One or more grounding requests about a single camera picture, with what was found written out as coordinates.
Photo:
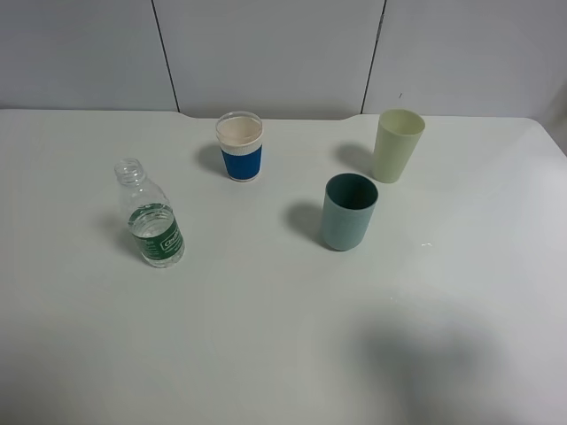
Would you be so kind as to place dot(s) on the teal plastic cup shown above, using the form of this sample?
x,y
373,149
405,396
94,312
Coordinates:
x,y
349,202

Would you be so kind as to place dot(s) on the clear bottle green label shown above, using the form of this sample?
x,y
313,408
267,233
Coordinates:
x,y
148,215

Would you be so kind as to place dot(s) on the blue sleeved paper cup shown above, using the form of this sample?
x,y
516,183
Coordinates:
x,y
240,137

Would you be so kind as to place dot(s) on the pale green plastic cup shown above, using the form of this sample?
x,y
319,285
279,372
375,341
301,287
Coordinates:
x,y
398,132

